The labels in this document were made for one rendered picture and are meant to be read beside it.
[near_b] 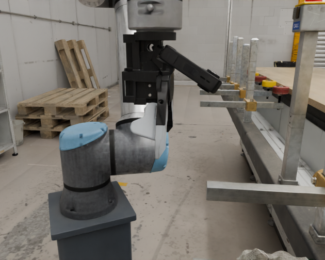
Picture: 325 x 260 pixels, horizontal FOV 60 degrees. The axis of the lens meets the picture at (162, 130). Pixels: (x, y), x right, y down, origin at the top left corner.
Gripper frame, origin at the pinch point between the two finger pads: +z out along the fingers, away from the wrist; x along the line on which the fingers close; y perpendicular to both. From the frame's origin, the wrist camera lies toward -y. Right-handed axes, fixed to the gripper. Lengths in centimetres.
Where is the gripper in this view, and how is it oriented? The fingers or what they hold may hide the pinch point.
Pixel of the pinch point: (166, 145)
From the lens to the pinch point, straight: 52.9
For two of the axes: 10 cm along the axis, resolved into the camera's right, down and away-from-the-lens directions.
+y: -9.9, -0.4, 1.2
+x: -1.3, 2.9, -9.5
